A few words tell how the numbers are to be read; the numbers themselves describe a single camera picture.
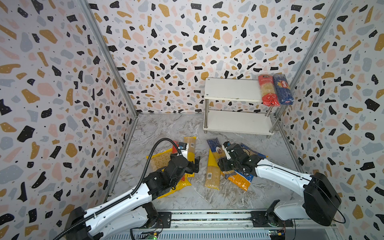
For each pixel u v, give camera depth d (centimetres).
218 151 94
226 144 78
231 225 73
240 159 65
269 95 78
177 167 52
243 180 86
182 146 63
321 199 42
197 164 66
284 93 79
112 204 43
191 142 100
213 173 88
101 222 41
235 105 121
